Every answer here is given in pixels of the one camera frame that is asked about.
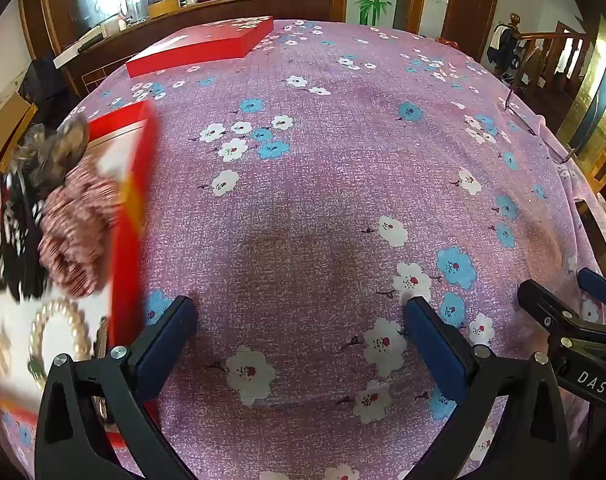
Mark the gold pillar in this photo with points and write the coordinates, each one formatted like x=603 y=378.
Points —
x=598 y=90

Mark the purple floral tablecloth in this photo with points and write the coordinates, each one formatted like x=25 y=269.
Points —
x=308 y=185

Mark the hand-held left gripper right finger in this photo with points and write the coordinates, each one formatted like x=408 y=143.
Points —
x=435 y=350

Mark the red gift box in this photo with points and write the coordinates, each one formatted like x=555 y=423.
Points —
x=133 y=170

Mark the yellow box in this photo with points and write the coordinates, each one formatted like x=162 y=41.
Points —
x=164 y=8

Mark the brown wooden door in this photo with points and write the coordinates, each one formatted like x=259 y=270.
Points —
x=470 y=5

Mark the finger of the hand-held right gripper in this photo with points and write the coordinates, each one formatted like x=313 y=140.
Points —
x=548 y=305
x=600 y=287

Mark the red floral box lid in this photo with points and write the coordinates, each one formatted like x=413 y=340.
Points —
x=198 y=47

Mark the wooden counter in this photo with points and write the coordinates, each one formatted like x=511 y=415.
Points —
x=283 y=7

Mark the dark hanging jacket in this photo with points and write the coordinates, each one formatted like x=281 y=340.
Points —
x=503 y=50

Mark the red plaid scrunchie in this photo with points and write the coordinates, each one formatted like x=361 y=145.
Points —
x=78 y=220

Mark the long white box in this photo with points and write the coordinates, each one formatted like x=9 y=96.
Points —
x=78 y=47

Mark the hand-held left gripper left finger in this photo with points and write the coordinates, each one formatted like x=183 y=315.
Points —
x=168 y=345

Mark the wooden stair railing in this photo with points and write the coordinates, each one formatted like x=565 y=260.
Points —
x=563 y=50

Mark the cardboard box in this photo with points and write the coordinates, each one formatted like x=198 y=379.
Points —
x=8 y=130

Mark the dark organza scrunchie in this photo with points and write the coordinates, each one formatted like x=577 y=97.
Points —
x=58 y=150

